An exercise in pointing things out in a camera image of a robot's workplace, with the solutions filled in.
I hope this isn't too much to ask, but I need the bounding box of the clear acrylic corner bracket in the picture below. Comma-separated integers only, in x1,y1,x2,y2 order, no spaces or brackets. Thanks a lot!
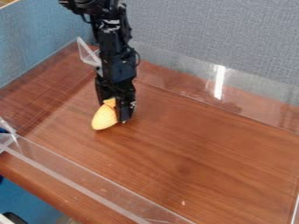
77,37,101,67

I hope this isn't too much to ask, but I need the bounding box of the clear acrylic left bracket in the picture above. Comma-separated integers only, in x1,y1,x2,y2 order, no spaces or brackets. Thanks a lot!
0,116,18,154

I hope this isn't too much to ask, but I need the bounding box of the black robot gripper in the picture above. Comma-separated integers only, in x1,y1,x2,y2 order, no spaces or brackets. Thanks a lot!
58,0,137,123

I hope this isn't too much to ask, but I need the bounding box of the clear acrylic wall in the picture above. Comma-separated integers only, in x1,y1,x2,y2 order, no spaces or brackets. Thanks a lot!
5,135,195,224
133,42,299,135

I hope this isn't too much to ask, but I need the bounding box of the clear acrylic front wall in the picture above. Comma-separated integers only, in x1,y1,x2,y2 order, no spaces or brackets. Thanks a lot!
5,135,195,224

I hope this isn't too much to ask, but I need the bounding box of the clear acrylic back wall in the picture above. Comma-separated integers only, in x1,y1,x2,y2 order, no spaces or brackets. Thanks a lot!
133,42,299,135

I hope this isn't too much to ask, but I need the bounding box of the yellow green toy corn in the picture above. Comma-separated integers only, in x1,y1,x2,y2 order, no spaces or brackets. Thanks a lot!
91,98,117,130

